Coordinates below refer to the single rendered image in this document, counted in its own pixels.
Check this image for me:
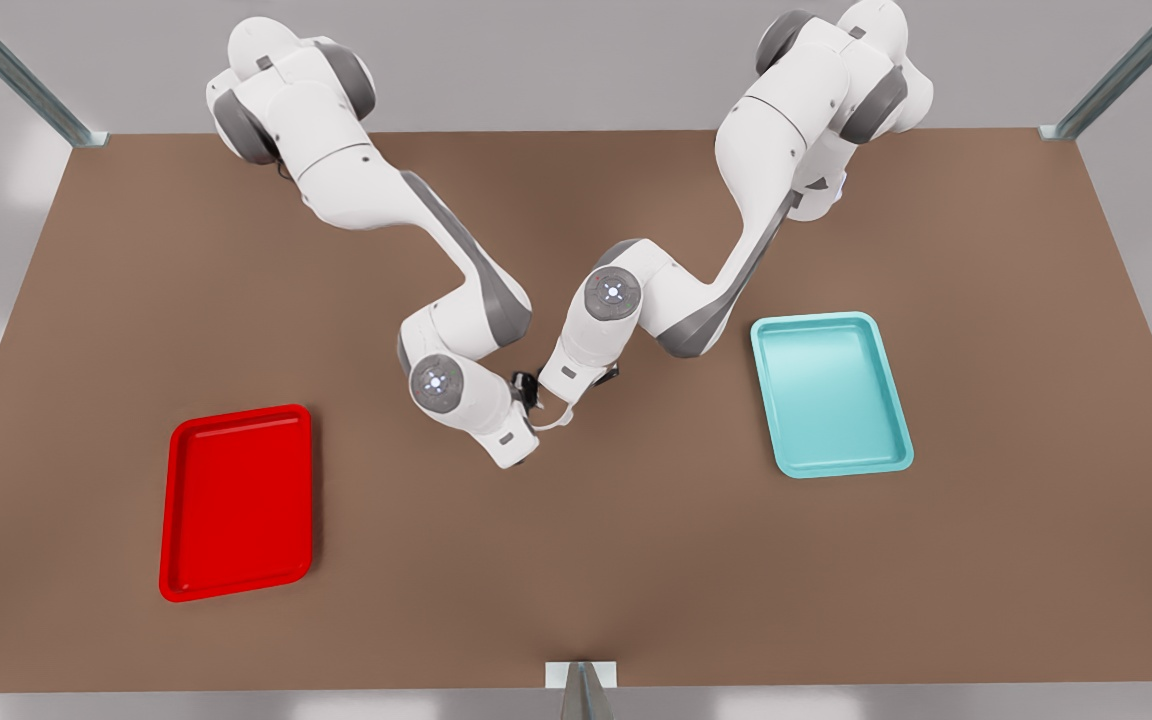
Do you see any teal rectangular tray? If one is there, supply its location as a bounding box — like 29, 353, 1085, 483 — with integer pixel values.
749, 311, 915, 480

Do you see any red rectangular tray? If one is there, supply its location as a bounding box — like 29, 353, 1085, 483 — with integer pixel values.
158, 404, 315, 604

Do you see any silver frame post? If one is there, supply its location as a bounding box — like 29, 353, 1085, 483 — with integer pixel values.
545, 660, 618, 720
0, 0, 108, 149
1038, 0, 1152, 142

